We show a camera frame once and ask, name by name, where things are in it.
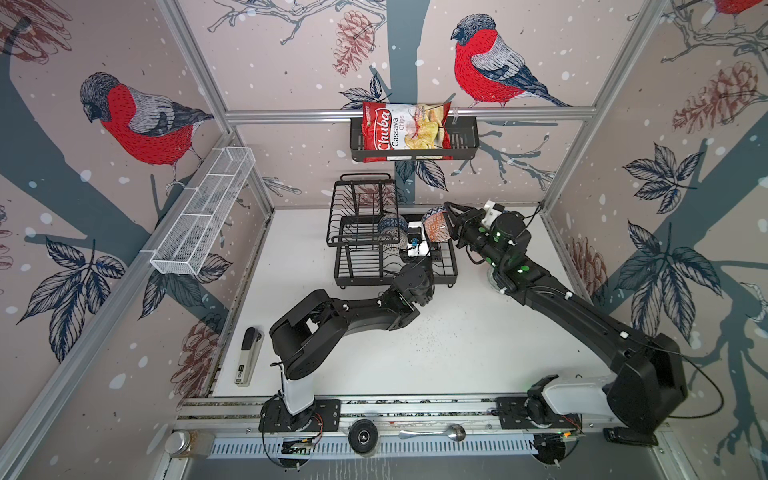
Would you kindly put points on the blue triangle patterned bowl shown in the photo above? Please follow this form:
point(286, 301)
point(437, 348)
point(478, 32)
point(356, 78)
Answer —
point(391, 221)

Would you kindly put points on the black remote device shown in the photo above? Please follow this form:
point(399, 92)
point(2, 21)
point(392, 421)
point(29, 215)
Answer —
point(626, 436)

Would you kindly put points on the metal spoon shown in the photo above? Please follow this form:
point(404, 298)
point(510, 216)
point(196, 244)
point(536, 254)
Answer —
point(454, 432)

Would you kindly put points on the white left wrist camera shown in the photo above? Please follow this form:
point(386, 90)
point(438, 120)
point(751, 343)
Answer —
point(417, 242)

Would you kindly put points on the red cassava chips bag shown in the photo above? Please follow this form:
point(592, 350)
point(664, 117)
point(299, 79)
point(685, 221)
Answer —
point(390, 127)

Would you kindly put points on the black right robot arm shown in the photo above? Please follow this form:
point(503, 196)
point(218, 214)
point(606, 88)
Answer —
point(646, 383)

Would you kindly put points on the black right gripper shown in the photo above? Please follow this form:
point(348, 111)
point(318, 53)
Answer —
point(464, 223)

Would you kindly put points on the white wire mesh basket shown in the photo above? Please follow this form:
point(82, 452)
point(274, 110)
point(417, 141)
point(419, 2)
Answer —
point(189, 241)

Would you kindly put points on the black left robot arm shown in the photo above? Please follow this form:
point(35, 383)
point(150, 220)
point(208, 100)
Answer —
point(305, 336)

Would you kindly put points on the grey black handheld device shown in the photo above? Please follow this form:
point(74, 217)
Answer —
point(249, 353)

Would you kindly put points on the black round tape roll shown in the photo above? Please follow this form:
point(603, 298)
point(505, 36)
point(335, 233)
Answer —
point(363, 437)

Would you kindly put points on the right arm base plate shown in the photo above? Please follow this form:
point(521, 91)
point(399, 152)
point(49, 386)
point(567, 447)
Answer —
point(522, 412)

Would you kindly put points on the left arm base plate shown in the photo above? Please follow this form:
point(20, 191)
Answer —
point(322, 415)

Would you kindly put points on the glass jar metal lid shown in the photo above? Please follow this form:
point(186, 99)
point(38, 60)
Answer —
point(189, 444)

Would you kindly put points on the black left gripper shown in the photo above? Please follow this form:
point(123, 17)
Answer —
point(429, 257)

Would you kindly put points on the red orange patterned bowl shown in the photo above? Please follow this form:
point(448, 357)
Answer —
point(435, 225)

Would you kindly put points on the black wire dish rack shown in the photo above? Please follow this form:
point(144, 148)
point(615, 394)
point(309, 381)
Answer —
point(363, 256)

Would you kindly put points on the dark wall shelf basket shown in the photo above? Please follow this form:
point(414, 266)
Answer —
point(455, 139)

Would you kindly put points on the green patterned bowl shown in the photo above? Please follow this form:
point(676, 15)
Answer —
point(493, 282)

